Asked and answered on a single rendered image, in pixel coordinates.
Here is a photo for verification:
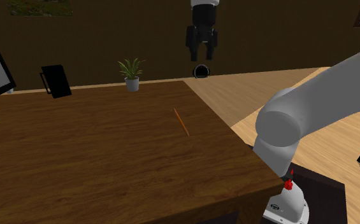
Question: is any black mug with handle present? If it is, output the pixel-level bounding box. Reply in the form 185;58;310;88
39;64;73;100

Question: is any orange pencil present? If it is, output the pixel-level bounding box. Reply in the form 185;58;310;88
173;107;191;137

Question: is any brown wooden table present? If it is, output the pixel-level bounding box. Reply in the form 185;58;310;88
0;80;285;224

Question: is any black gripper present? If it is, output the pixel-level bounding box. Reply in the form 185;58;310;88
185;4;219;62

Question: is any black round floor device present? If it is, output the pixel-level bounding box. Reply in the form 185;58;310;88
192;64;211;79

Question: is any green wall picture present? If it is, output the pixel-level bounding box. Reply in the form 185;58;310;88
6;0;74;17

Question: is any green plant in grey pot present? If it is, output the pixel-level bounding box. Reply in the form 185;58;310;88
117;57;147;92

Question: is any dark robot stand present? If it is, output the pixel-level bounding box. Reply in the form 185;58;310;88
198;162;349;224

